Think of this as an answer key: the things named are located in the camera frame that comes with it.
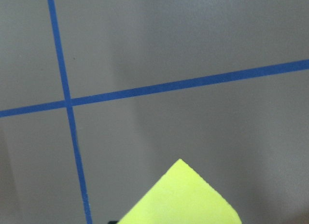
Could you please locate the yellow foam block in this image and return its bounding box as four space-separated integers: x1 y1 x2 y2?
119 159 242 224

